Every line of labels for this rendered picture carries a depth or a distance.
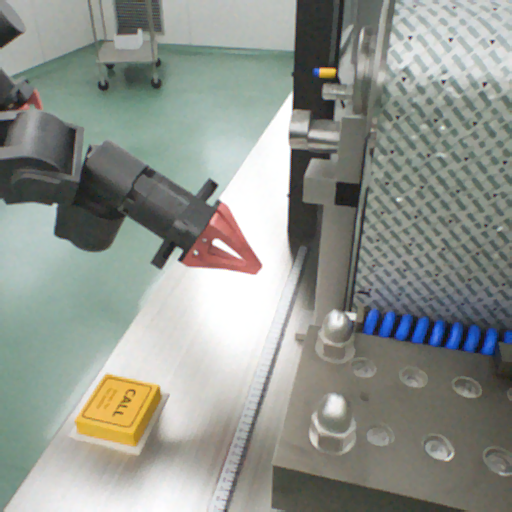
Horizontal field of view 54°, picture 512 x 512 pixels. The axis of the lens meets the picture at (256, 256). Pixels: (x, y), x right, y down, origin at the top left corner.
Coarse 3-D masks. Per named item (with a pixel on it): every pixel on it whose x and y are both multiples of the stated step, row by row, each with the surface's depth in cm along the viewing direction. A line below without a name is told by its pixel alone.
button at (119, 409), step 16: (112, 384) 57; (128, 384) 57; (144, 384) 57; (96, 400) 56; (112, 400) 56; (128, 400) 56; (144, 400) 56; (80, 416) 54; (96, 416) 54; (112, 416) 54; (128, 416) 54; (144, 416) 54; (80, 432) 54; (96, 432) 54; (112, 432) 53; (128, 432) 52
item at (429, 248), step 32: (384, 160) 43; (416, 160) 42; (448, 160) 42; (384, 192) 45; (416, 192) 44; (448, 192) 43; (480, 192) 42; (384, 224) 46; (416, 224) 45; (448, 224) 45; (480, 224) 44; (384, 256) 48; (416, 256) 47; (448, 256) 46; (480, 256) 46; (384, 288) 50; (416, 288) 49; (448, 288) 48; (480, 288) 47; (416, 320) 51; (448, 320) 50; (480, 320) 49
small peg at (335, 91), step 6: (324, 84) 45; (330, 84) 45; (336, 84) 45; (342, 84) 45; (324, 90) 45; (330, 90) 45; (336, 90) 45; (342, 90) 45; (348, 90) 45; (324, 96) 45; (330, 96) 45; (336, 96) 45; (342, 96) 45; (348, 96) 45
